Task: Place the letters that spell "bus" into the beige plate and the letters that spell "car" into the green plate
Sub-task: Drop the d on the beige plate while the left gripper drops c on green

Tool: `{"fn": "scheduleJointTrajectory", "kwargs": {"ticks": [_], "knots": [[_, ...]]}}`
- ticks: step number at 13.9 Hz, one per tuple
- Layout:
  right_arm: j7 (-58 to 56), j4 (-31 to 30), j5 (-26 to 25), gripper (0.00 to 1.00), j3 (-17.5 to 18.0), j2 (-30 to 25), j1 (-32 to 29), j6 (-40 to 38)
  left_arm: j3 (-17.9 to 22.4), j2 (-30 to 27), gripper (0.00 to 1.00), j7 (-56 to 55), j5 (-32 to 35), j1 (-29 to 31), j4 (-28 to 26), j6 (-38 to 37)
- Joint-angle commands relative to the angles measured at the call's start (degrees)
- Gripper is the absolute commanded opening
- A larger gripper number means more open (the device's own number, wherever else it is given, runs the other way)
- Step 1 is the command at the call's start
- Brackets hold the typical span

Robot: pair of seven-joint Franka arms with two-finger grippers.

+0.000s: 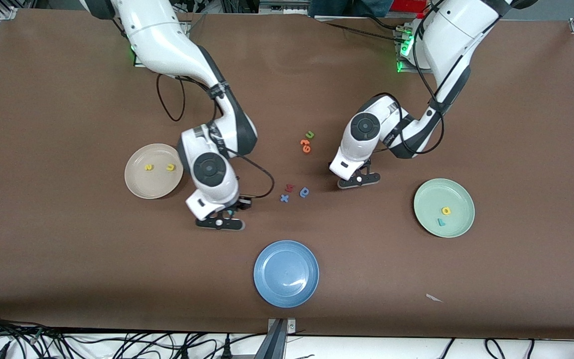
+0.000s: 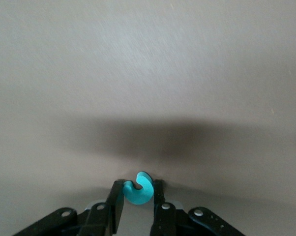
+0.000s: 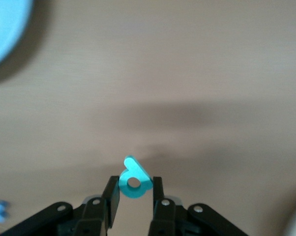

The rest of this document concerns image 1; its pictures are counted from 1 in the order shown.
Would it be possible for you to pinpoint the beige plate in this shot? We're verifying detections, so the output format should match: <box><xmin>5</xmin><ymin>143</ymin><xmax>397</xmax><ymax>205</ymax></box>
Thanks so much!
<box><xmin>124</xmin><ymin>143</ymin><xmax>184</xmax><ymax>200</ymax></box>

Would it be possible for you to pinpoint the blue plate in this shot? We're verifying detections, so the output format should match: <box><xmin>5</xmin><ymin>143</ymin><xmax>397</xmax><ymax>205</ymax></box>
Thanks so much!
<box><xmin>253</xmin><ymin>240</ymin><xmax>320</xmax><ymax>308</ymax></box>

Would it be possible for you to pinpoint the light green plate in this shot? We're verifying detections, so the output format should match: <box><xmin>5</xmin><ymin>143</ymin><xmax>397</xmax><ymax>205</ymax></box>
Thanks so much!
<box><xmin>414</xmin><ymin>178</ymin><xmax>475</xmax><ymax>238</ymax></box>

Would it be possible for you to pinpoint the brown table cover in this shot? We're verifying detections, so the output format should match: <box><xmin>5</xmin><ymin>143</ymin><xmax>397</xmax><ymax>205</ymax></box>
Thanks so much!
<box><xmin>0</xmin><ymin>9</ymin><xmax>574</xmax><ymax>340</ymax></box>

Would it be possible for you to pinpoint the blue cloth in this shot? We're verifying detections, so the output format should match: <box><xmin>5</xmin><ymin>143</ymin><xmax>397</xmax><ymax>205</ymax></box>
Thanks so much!
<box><xmin>309</xmin><ymin>0</ymin><xmax>392</xmax><ymax>18</ymax></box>

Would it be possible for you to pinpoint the red box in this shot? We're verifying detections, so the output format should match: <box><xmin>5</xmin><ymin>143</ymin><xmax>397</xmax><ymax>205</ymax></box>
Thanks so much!
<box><xmin>389</xmin><ymin>0</ymin><xmax>432</xmax><ymax>13</ymax></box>

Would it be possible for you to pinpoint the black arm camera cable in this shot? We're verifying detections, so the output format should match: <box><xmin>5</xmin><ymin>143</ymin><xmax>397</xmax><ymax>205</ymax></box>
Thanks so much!
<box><xmin>156</xmin><ymin>74</ymin><xmax>275</xmax><ymax>199</ymax></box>
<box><xmin>373</xmin><ymin>0</ymin><xmax>445</xmax><ymax>156</ymax></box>

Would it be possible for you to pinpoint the thin black base cable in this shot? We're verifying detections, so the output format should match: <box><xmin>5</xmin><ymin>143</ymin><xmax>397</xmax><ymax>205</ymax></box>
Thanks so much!
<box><xmin>323</xmin><ymin>21</ymin><xmax>401</xmax><ymax>42</ymax></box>
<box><xmin>364</xmin><ymin>15</ymin><xmax>401</xmax><ymax>32</ymax></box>

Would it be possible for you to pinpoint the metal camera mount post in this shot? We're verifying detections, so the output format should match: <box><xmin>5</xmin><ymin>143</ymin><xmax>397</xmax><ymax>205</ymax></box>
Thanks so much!
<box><xmin>266</xmin><ymin>318</ymin><xmax>297</xmax><ymax>359</ymax></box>

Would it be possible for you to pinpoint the tangled black cable bundle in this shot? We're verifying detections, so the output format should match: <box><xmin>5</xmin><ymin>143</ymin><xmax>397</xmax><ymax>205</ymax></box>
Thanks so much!
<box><xmin>0</xmin><ymin>312</ymin><xmax>220</xmax><ymax>359</ymax></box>

